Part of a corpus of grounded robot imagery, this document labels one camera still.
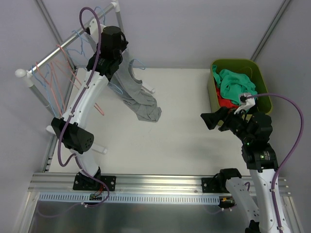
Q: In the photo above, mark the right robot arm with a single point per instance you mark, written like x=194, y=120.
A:
x=265, y=214

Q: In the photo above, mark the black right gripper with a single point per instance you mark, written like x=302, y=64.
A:
x=225, y=121

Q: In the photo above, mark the green tank top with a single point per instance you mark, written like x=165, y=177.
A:
x=232, y=84

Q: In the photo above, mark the light blue wire hanger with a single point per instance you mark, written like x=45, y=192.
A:
x=50, y=97

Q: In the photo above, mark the aluminium rail with cable duct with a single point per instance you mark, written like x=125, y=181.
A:
x=125, y=188

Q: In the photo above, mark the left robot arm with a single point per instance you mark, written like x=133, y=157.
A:
x=70, y=128

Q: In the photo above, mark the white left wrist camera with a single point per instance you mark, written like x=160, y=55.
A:
x=93, y=30

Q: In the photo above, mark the grey tank top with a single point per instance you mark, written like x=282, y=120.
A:
x=138, y=97

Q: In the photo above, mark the silver clothes rack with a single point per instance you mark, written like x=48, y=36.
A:
x=27, y=75

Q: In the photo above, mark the red tank top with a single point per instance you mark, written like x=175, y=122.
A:
x=224, y=102

